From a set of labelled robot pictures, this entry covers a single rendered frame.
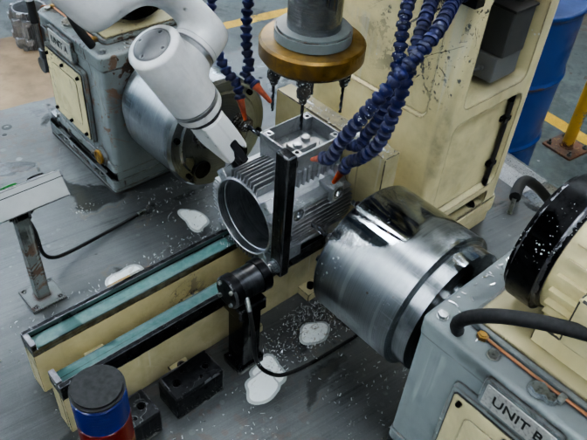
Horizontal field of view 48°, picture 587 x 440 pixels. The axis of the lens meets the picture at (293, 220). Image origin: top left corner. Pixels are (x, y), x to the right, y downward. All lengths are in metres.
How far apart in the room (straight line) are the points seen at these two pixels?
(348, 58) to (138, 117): 0.51
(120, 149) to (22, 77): 1.98
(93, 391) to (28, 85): 2.77
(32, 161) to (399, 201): 1.03
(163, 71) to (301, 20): 0.24
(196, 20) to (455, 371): 0.63
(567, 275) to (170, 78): 0.60
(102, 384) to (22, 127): 1.25
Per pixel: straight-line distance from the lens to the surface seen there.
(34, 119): 1.95
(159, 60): 0.98
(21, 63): 3.64
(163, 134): 1.34
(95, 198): 1.64
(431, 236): 1.02
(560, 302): 0.85
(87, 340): 1.24
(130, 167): 1.61
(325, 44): 1.07
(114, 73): 1.47
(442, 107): 1.22
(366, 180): 1.24
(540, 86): 2.75
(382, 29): 1.28
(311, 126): 1.29
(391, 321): 1.00
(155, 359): 1.21
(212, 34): 1.05
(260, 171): 1.19
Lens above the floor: 1.83
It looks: 42 degrees down
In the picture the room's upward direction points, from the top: 5 degrees clockwise
